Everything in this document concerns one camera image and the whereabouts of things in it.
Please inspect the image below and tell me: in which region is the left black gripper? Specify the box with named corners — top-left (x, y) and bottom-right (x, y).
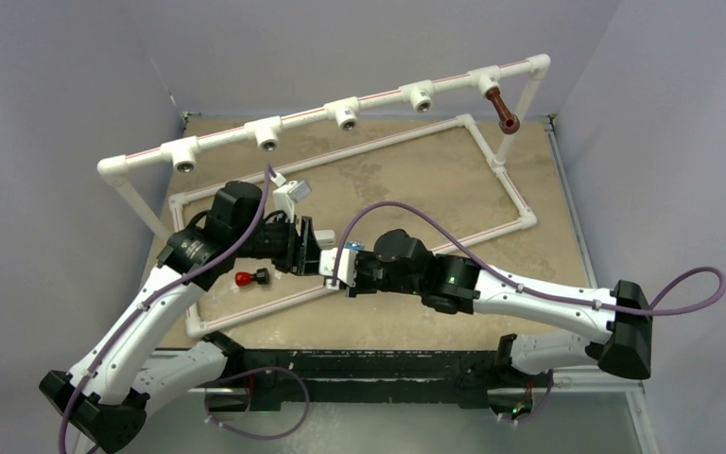
top-left (233, 212), bottom-right (324, 274)

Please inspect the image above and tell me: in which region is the blue faucet with chrome knob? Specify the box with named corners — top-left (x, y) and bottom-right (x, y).
top-left (344, 241), bottom-right (365, 253)

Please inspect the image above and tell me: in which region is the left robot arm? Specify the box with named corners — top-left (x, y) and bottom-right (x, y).
top-left (39, 181), bottom-right (321, 453)

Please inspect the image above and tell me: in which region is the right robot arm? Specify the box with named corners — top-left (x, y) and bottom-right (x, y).
top-left (321, 229), bottom-right (652, 385)

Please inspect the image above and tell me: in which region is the white rectangular plastic piece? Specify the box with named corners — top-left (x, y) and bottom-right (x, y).
top-left (314, 230), bottom-right (337, 249)

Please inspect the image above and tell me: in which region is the red and black faucet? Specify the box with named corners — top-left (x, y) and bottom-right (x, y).
top-left (234, 268), bottom-right (271, 288)

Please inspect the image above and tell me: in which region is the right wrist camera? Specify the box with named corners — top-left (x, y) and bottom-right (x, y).
top-left (319, 248), bottom-right (358, 290)

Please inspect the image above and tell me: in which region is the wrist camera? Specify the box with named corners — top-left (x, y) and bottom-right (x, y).
top-left (272, 180), bottom-right (312, 223)
top-left (319, 248), bottom-right (358, 290)

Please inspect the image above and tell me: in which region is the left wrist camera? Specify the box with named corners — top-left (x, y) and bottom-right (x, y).
top-left (272, 180), bottom-right (312, 223)

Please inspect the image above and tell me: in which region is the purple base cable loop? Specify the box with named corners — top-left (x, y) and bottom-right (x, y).
top-left (203, 365), bottom-right (312, 441)

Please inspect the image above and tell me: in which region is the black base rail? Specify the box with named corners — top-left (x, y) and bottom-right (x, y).
top-left (206, 349), bottom-right (551, 415)

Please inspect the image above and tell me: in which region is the white PVC pipe frame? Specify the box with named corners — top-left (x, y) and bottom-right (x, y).
top-left (96, 53), bottom-right (553, 341)

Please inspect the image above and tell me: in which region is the brown faucet on frame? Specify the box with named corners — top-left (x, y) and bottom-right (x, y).
top-left (484, 86), bottom-right (521, 135)

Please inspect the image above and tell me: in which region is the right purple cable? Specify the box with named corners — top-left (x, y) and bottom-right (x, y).
top-left (331, 201), bottom-right (726, 318)

